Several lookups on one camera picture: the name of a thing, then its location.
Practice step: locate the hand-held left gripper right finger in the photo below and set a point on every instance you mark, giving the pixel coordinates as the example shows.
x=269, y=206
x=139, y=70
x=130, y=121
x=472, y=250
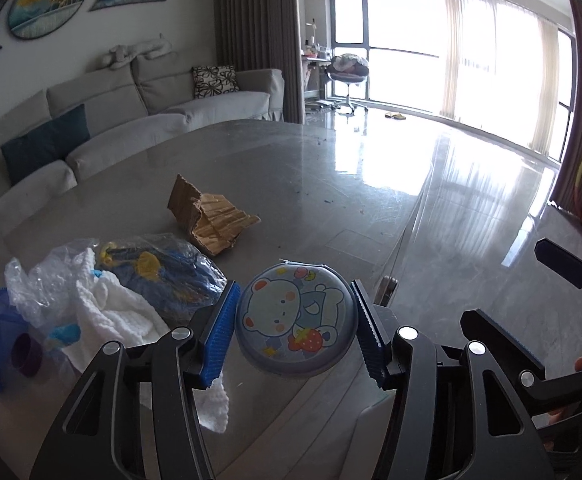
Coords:
x=368, y=330

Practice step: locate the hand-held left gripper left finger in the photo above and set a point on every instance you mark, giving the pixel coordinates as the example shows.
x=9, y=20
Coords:
x=218, y=332

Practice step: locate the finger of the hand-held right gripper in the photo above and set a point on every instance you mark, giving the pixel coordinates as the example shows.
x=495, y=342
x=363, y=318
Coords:
x=563, y=262
x=508, y=342

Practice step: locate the round bear print tin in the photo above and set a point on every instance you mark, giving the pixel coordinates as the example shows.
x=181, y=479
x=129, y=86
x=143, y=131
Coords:
x=296, y=320

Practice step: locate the clear bag of blue yarn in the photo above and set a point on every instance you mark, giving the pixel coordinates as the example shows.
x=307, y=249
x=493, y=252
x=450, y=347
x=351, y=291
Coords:
x=171, y=270

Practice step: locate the white knitted cloth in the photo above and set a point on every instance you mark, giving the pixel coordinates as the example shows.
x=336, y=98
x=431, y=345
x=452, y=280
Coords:
x=116, y=310

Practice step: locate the torn brown cardboard piece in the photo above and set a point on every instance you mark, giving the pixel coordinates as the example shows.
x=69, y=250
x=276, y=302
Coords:
x=211, y=220

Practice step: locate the crumpled clear plastic bag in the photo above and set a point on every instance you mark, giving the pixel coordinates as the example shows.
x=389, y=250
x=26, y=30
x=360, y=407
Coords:
x=36, y=285

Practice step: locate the purple plastic cup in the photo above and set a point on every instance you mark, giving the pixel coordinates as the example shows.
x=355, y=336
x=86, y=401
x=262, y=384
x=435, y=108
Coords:
x=27, y=355

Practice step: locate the sheer white curtain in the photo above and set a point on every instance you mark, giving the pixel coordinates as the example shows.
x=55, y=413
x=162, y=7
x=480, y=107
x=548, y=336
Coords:
x=501, y=70

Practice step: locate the pair of yellow slippers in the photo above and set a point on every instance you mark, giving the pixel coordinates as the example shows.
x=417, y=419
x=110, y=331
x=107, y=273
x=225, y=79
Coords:
x=396, y=116

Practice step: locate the light grey sofa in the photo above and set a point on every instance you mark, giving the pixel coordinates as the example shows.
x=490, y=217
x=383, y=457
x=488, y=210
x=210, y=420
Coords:
x=171, y=115

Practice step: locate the black white patterned cushion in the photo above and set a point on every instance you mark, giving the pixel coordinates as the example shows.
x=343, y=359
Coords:
x=215, y=81

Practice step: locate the grey swivel chair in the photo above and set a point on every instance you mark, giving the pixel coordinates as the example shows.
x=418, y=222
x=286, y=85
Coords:
x=348, y=77

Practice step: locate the teal cushion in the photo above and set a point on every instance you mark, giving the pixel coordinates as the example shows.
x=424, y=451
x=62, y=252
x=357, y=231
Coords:
x=46, y=142

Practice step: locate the cluttered white desk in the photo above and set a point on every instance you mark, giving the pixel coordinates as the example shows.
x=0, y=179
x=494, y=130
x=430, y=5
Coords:
x=313, y=70

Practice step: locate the large window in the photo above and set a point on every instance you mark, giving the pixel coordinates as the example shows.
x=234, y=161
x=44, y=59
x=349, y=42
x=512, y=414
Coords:
x=401, y=25

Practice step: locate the beige plush toy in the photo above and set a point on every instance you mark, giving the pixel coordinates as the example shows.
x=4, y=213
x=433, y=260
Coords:
x=131, y=52

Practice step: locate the oval wall art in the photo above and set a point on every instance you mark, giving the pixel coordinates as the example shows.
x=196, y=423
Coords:
x=46, y=2

